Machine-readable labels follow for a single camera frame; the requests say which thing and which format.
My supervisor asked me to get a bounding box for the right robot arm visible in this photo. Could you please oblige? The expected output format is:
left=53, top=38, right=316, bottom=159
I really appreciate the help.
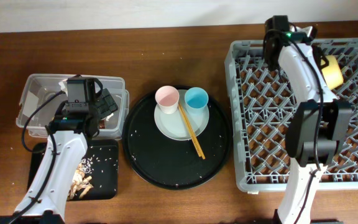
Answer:
left=263, top=16, right=353, bottom=223

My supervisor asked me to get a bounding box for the food scraps pile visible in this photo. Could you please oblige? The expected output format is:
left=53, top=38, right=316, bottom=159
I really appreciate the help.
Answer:
left=67, top=159, right=93, bottom=200

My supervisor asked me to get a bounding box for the rectangular black tray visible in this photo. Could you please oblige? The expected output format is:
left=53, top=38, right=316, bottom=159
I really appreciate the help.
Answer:
left=26, top=139, right=119, bottom=202

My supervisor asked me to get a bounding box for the round black tray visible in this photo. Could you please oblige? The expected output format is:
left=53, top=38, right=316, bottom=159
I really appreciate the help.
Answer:
left=122, top=91, right=232, bottom=190

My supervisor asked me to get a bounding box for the gold coffee sachet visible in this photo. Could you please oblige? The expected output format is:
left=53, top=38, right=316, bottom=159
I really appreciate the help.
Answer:
left=99, top=120, right=106, bottom=129

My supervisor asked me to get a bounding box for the grey dishwasher rack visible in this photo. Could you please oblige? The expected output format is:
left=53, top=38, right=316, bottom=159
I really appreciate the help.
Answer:
left=225, top=38, right=358, bottom=192

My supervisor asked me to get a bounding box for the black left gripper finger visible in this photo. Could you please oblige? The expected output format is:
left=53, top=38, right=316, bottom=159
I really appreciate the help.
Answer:
left=101, top=88, right=118, bottom=113
left=95, top=96, right=112, bottom=119

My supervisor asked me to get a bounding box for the grey round plate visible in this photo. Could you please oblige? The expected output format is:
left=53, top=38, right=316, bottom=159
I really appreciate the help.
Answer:
left=154, top=90, right=209, bottom=141

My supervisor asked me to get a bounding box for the clear plastic waste bin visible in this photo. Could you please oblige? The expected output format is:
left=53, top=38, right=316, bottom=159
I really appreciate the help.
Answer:
left=16, top=73, right=130, bottom=140

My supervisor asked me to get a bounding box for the pink plastic cup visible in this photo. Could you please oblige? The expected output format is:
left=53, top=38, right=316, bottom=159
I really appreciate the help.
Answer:
left=155, top=85, right=180, bottom=114

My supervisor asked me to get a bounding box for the blue plastic cup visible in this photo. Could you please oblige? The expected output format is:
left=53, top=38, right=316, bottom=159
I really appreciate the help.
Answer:
left=185, top=87, right=209, bottom=114

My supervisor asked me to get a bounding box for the white napkin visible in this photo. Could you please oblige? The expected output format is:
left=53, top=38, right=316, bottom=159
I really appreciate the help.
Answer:
left=58, top=79, right=67, bottom=93

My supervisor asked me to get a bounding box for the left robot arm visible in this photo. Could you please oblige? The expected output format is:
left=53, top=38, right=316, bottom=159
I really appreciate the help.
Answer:
left=0, top=75, right=118, bottom=223

